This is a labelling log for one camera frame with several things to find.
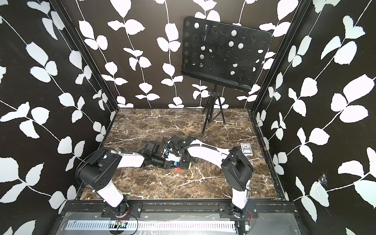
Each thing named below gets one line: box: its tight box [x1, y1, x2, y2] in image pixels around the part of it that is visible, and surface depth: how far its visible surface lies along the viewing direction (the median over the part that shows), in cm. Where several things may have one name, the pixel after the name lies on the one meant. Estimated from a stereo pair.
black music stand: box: [180, 16, 273, 134], surface depth 67 cm
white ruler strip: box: [66, 219, 237, 232], surface depth 71 cm
